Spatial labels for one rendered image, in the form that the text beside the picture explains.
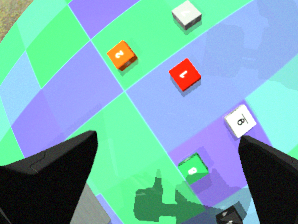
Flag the black digit block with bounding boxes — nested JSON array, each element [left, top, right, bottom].
[[216, 205, 243, 224]]

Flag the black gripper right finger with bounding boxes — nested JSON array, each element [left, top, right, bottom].
[[238, 135, 298, 224]]

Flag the green block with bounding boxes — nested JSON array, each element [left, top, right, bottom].
[[177, 152, 210, 185]]

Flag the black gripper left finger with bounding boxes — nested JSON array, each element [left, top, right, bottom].
[[0, 129, 98, 224]]

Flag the red block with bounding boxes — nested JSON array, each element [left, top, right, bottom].
[[168, 57, 202, 92]]

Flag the orange block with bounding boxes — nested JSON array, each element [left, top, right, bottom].
[[106, 40, 138, 71]]

